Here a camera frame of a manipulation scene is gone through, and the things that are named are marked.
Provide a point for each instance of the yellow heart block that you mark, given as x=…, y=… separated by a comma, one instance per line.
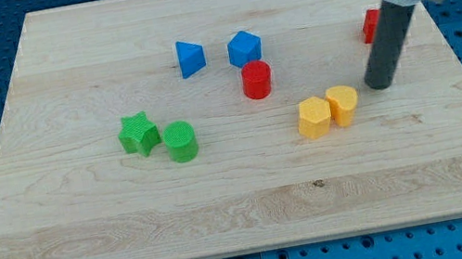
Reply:
x=342, y=101

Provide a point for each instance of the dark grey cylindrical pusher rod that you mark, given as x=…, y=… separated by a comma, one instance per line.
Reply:
x=389, y=36

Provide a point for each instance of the yellow hexagon block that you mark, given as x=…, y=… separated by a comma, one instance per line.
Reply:
x=314, y=117

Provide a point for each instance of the green cylinder block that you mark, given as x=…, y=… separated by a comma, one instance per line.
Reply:
x=180, y=140

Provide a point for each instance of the red cylinder block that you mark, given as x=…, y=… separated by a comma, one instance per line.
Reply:
x=256, y=79

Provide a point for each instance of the blue cube block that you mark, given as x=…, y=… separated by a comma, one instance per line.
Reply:
x=244, y=47

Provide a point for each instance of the blue triangle block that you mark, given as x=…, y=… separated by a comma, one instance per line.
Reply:
x=190, y=58

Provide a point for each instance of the green star block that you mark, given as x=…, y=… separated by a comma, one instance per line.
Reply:
x=138, y=134

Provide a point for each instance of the light wooden board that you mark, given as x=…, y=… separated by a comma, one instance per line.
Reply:
x=68, y=190

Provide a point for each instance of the red block at edge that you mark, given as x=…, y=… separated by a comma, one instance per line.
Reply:
x=370, y=25

